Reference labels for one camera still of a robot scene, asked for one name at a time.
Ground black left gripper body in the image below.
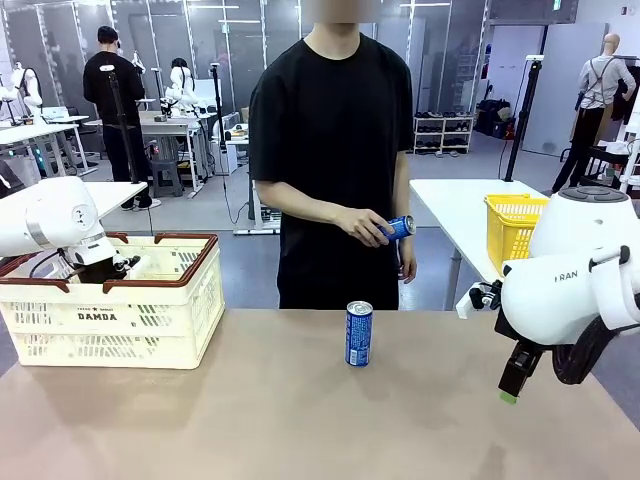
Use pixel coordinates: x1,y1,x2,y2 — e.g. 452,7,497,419
74,256,127,286

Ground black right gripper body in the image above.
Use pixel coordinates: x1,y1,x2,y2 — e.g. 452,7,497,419
494,310,546,365

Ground blue drink can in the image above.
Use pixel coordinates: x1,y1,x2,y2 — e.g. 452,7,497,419
344,300,374,368
382,214,417,246

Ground person's left forearm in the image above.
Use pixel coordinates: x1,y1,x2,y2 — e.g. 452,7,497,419
394,199,417,255

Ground person's right forearm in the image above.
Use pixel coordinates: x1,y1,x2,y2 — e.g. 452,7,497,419
257,180,351,234

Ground cream shopping basket brown rim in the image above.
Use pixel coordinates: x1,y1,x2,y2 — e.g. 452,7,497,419
0,232,227,371

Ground large yellow plastic basket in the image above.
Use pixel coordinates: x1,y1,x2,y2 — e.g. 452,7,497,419
483,193,551,276

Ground person's left hand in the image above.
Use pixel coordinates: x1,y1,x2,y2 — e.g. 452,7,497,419
397,249,419,285

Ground person's right hand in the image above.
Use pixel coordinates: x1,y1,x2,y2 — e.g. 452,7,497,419
343,207,396,249

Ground white side table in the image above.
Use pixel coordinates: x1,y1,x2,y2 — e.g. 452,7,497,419
408,178,551,311
82,180,150,224

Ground grey step stool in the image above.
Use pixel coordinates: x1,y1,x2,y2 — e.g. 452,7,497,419
151,159,185,199

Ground white workshop desk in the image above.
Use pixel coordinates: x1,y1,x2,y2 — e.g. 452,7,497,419
82,110,211,194

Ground background person in black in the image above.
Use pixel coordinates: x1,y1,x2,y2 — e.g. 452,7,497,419
82,25,154,211

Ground white computer tower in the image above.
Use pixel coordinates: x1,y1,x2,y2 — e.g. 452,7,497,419
219,113,251,176

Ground black utility cart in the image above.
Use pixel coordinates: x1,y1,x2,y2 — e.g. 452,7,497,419
587,139,640,194

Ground white shoe rack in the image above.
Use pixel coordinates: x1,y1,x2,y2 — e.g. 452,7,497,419
412,112,475,155

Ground black bags pile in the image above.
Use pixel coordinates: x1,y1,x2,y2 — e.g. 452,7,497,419
474,98,516,140

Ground person in black t-shirt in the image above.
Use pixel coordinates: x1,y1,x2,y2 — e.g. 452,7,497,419
248,0,419,311

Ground mannequin with grey apron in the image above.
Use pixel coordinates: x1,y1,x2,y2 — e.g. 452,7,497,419
552,33,639,196

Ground dark clothes on rack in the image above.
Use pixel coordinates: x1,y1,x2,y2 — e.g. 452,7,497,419
612,52,640,126

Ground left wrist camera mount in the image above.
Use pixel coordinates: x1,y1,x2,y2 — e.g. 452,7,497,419
112,253,151,279

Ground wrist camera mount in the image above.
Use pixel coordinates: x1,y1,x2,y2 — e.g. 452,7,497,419
112,253,151,279
455,279,504,320

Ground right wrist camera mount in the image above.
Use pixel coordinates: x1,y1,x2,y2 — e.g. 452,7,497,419
455,279,504,320

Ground black camera stand pole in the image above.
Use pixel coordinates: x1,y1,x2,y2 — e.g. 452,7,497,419
504,55,545,182
209,62,230,176
106,64,140,185

